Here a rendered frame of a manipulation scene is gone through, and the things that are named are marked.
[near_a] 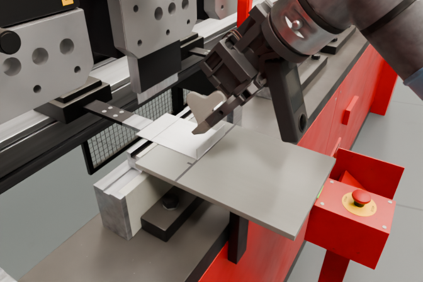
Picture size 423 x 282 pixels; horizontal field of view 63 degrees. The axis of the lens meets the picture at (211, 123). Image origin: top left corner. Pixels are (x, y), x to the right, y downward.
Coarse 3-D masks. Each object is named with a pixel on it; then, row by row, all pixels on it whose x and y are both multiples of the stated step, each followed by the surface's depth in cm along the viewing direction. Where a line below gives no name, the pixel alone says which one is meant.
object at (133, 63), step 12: (168, 48) 54; (180, 48) 57; (132, 60) 50; (144, 60) 50; (156, 60) 53; (168, 60) 55; (180, 60) 58; (132, 72) 51; (144, 72) 51; (156, 72) 53; (168, 72) 56; (132, 84) 52; (144, 84) 52; (156, 84) 55; (168, 84) 59; (144, 96) 54
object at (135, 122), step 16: (96, 80) 71; (64, 96) 65; (80, 96) 68; (96, 96) 70; (48, 112) 68; (64, 112) 65; (80, 112) 68; (96, 112) 66; (112, 112) 66; (128, 112) 66
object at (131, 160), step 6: (186, 108) 68; (180, 114) 67; (186, 114) 68; (192, 114) 67; (144, 138) 60; (138, 144) 58; (144, 144) 59; (150, 144) 60; (132, 150) 57; (138, 150) 58; (132, 156) 57; (132, 162) 57
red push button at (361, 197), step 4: (352, 192) 76; (356, 192) 76; (360, 192) 76; (364, 192) 76; (352, 196) 75; (356, 196) 75; (360, 196) 75; (364, 196) 75; (368, 196) 75; (356, 200) 74; (360, 200) 74; (364, 200) 74; (368, 200) 74; (356, 204) 76; (360, 204) 75; (364, 204) 74
